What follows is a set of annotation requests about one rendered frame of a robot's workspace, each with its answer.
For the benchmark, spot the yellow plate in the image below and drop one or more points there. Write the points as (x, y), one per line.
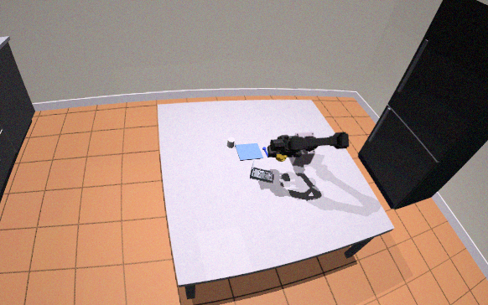
(281, 158)

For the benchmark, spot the grey dish rack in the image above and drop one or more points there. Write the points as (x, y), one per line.
(261, 174)

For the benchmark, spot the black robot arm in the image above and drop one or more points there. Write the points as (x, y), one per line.
(296, 143)

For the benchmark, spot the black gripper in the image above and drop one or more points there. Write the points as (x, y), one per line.
(273, 154)

